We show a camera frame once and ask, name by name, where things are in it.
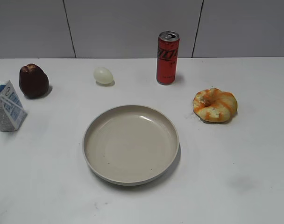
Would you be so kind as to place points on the blue white milk carton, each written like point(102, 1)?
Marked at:
point(12, 113)

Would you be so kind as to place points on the beige round plate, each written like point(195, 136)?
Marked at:
point(130, 145)

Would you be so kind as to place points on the white egg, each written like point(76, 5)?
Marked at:
point(103, 75)

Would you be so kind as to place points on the orange yellow glazed bread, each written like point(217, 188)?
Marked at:
point(214, 105)

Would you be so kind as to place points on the red soda can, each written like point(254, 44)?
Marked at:
point(167, 56)

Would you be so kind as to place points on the dark red wax apple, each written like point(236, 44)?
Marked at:
point(33, 82)

